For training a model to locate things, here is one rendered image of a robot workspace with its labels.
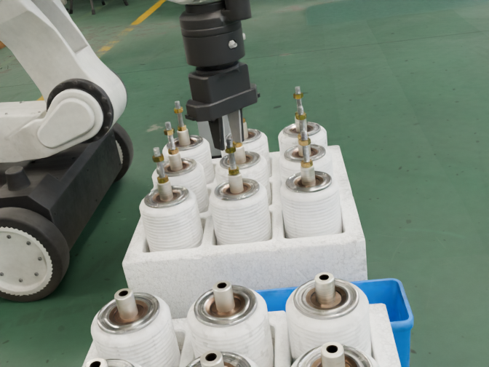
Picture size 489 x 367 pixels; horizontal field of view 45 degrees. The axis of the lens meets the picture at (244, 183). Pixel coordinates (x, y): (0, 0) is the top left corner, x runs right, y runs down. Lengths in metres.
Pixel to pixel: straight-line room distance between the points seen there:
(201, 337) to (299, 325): 0.11
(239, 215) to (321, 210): 0.13
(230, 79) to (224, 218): 0.22
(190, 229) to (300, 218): 0.18
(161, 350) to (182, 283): 0.27
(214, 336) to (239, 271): 0.29
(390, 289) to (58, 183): 0.73
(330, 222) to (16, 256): 0.64
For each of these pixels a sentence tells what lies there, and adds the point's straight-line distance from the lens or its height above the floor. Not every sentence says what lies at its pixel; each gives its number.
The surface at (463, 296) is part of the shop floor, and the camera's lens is 1.13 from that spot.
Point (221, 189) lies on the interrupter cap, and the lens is 0.98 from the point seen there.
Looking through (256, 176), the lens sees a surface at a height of 0.23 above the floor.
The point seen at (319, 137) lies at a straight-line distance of 1.16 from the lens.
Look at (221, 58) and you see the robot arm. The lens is 0.86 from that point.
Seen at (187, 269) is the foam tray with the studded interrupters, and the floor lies 0.16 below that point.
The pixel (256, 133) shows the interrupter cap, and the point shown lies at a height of 0.25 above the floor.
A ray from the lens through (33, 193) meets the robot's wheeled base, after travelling 1.26.
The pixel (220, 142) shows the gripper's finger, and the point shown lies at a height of 0.35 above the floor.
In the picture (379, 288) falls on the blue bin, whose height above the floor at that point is 0.11.
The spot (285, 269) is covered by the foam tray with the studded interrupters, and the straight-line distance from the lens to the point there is 0.96.
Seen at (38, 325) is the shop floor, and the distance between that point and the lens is 1.23.
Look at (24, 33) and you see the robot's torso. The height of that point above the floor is 0.49.
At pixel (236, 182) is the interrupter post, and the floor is 0.27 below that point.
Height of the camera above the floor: 0.68
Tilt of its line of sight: 25 degrees down
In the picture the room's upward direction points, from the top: 9 degrees counter-clockwise
